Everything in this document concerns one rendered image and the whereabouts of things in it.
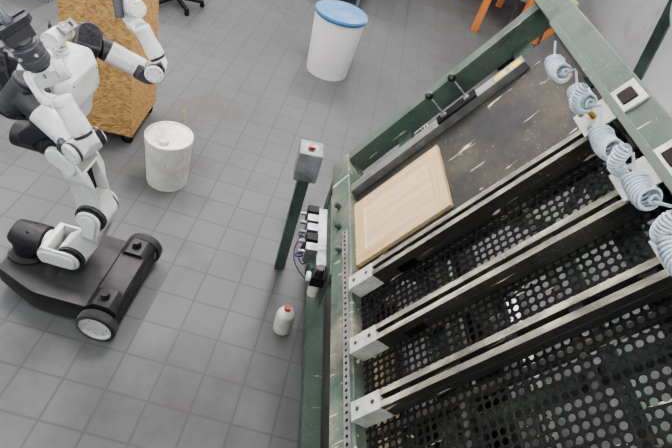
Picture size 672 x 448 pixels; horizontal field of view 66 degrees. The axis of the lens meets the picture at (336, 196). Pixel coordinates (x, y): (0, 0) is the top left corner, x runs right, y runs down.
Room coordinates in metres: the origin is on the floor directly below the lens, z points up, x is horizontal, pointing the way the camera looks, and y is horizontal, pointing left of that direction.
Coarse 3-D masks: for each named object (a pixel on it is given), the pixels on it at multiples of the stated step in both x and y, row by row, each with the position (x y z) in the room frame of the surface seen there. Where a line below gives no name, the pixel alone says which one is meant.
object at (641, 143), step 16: (560, 32) 1.67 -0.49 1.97; (544, 64) 1.67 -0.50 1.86; (560, 64) 1.61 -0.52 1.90; (560, 80) 1.59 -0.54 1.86; (576, 80) 1.51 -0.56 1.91; (592, 80) 1.39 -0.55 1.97; (592, 96) 1.43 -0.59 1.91; (608, 96) 1.30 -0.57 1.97; (624, 112) 1.23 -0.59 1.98; (592, 128) 1.29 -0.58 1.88; (608, 128) 1.28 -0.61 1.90; (624, 128) 1.18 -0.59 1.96; (592, 144) 1.26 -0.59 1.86; (608, 144) 1.28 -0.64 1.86; (640, 144) 1.11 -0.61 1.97; (656, 160) 1.04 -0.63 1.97; (624, 176) 1.09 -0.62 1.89; (640, 176) 1.07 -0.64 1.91; (640, 192) 1.02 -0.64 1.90; (656, 192) 1.05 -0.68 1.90; (640, 208) 1.01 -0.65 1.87; (656, 240) 0.91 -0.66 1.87
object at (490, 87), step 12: (516, 60) 2.06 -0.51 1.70; (516, 72) 2.02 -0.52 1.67; (492, 84) 2.01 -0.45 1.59; (504, 84) 2.02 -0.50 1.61; (480, 96) 2.00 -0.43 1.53; (468, 108) 2.00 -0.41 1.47; (456, 120) 1.99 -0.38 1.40; (420, 132) 2.01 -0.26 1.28; (432, 132) 1.98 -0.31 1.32; (408, 144) 1.99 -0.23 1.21; (420, 144) 1.97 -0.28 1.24; (396, 156) 1.96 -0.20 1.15; (408, 156) 1.97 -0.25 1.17; (372, 168) 1.99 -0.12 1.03; (384, 168) 1.95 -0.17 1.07; (360, 180) 1.96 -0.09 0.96; (372, 180) 1.94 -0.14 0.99; (360, 192) 1.93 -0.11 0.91
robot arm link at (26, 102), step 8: (8, 80) 1.33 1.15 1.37; (8, 88) 1.30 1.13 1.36; (16, 88) 1.30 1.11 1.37; (0, 96) 1.29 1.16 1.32; (8, 96) 1.29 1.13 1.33; (16, 96) 1.29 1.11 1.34; (24, 96) 1.30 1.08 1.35; (32, 96) 1.31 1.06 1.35; (0, 104) 1.28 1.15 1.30; (8, 104) 1.28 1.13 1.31; (16, 104) 1.28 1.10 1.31; (24, 104) 1.28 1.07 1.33; (32, 104) 1.29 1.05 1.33; (40, 104) 1.30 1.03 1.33; (8, 112) 1.28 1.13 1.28; (16, 112) 1.29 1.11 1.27; (24, 112) 1.28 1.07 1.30; (32, 112) 1.28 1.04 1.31
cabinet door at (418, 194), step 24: (408, 168) 1.87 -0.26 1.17; (432, 168) 1.78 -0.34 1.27; (384, 192) 1.81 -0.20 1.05; (408, 192) 1.73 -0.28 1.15; (432, 192) 1.65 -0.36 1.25; (360, 216) 1.75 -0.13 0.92; (384, 216) 1.67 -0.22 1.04; (408, 216) 1.60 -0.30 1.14; (432, 216) 1.53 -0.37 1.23; (360, 240) 1.61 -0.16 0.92; (384, 240) 1.54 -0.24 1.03; (360, 264) 1.49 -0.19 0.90
